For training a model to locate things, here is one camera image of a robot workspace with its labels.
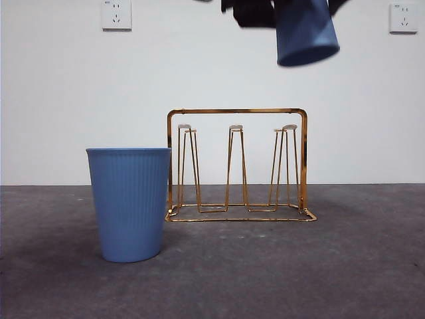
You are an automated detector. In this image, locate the blue ribbed cup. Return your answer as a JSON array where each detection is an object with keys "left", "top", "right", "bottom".
[
  {"left": 274, "top": 0, "right": 341, "bottom": 67},
  {"left": 85, "top": 147, "right": 172, "bottom": 264}
]

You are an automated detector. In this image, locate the gold wire cup rack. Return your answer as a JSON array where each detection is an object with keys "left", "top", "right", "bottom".
[{"left": 165, "top": 107, "right": 318, "bottom": 223}]

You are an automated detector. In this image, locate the white wall socket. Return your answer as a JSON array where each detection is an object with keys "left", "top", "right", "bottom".
[
  {"left": 101, "top": 0, "right": 133, "bottom": 33},
  {"left": 388, "top": 3, "right": 418, "bottom": 35}
]

